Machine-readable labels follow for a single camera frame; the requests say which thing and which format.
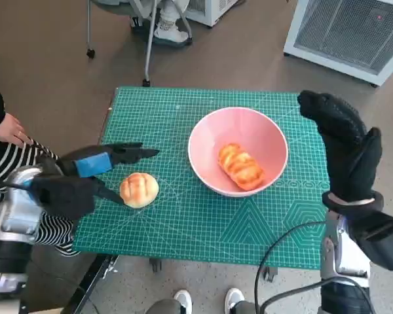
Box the person in white clothes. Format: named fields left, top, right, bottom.
left=153, top=0, right=193, bottom=46

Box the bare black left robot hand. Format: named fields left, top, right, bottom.
left=57, top=141, right=160, bottom=206

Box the white sneaker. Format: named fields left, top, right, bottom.
left=174, top=289, right=193, bottom=314
left=224, top=287, right=245, bottom=314

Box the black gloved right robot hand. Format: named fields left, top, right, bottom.
left=297, top=90, right=383, bottom=204

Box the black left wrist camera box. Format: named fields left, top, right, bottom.
left=31, top=175, right=96, bottom=220

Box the pink bowl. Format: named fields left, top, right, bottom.
left=187, top=107, right=289, bottom=198

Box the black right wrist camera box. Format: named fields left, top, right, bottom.
left=348, top=209, right=393, bottom=271

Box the black table frame bar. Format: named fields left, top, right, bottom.
left=64, top=254, right=121, bottom=314

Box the person's hand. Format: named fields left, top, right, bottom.
left=0, top=113, right=33, bottom=147

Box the dark grey leg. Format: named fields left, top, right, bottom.
left=232, top=300, right=259, bottom=314
left=145, top=299, right=181, bottom=314

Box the round toy bread bun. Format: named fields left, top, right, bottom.
left=119, top=172, right=160, bottom=209

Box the white vented cabinet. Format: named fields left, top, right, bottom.
left=185, top=0, right=240, bottom=27

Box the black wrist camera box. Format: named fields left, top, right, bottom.
left=31, top=175, right=96, bottom=220
left=348, top=209, right=393, bottom=271

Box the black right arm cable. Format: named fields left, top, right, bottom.
left=253, top=220, right=327, bottom=314
left=260, top=276, right=374, bottom=314

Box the grey office chair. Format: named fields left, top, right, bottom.
left=86, top=0, right=194, bottom=88

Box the white appliance with grille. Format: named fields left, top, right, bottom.
left=283, top=0, right=393, bottom=88

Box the braided toy bread loaf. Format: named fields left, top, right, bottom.
left=218, top=143, right=265, bottom=192

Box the green cutting mat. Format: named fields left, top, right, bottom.
left=71, top=85, right=330, bottom=271

